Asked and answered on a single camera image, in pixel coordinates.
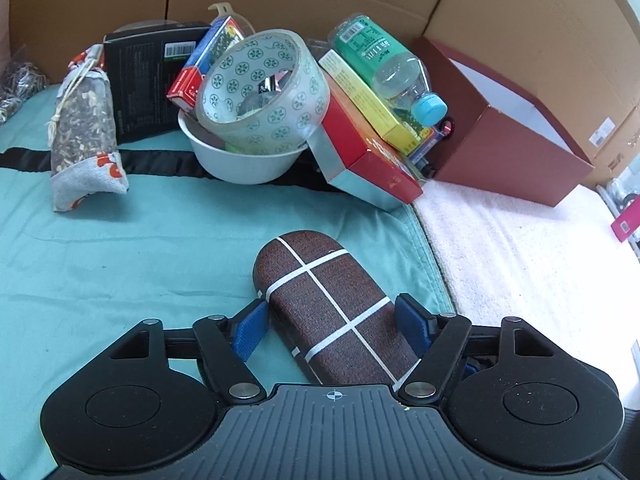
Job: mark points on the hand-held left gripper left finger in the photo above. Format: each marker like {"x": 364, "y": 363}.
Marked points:
{"x": 252, "y": 330}

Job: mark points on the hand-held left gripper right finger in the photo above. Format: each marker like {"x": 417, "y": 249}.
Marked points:
{"x": 411, "y": 317}

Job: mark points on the brown checked glasses case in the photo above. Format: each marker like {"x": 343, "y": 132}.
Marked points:
{"x": 340, "y": 310}

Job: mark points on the dark red cardboard box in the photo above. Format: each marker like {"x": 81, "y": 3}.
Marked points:
{"x": 500, "y": 160}

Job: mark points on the clear green-patterned tape roll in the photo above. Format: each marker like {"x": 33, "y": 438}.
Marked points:
{"x": 225, "y": 67}

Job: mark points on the cloth herb sachet bag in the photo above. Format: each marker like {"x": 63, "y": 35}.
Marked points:
{"x": 82, "y": 125}

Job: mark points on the clear plastic container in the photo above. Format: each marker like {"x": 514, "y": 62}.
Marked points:
{"x": 145, "y": 24}

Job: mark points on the teal cloth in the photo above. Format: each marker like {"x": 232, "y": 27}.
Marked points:
{"x": 125, "y": 260}

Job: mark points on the black marker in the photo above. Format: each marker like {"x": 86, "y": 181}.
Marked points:
{"x": 425, "y": 170}

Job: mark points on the white bowl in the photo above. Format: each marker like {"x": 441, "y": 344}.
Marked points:
{"x": 240, "y": 167}

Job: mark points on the red and silver box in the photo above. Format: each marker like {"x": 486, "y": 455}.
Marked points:
{"x": 365, "y": 160}

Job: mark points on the blue colourful box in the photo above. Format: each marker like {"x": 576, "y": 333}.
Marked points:
{"x": 425, "y": 141}

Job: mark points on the light green round object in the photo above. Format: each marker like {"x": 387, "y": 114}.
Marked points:
{"x": 245, "y": 148}

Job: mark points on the small red black object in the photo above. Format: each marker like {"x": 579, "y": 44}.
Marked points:
{"x": 447, "y": 127}

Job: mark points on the yellow box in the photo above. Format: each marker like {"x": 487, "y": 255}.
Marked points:
{"x": 360, "y": 95}

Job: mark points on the pink flask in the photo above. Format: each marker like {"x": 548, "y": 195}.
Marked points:
{"x": 625, "y": 217}

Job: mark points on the black product box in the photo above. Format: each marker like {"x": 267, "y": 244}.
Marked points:
{"x": 140, "y": 90}

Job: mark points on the white shipping label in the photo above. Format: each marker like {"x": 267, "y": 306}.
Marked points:
{"x": 602, "y": 132}

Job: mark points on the green label plastic bottle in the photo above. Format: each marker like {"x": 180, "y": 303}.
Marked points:
{"x": 365, "y": 45}

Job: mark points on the blue red card pack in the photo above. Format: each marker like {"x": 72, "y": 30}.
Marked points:
{"x": 220, "y": 42}

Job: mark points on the bag of rubber bands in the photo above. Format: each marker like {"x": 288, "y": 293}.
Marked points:
{"x": 20, "y": 85}

